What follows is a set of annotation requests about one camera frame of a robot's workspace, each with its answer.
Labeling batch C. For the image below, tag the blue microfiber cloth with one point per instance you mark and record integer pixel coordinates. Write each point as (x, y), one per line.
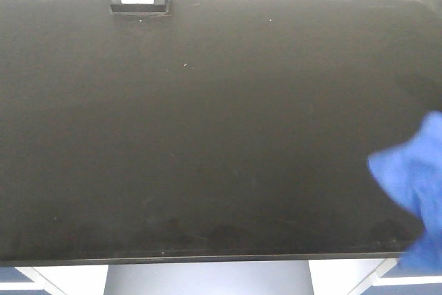
(410, 174)

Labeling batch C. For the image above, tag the blue base cabinet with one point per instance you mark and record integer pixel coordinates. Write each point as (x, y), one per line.
(82, 279)
(370, 276)

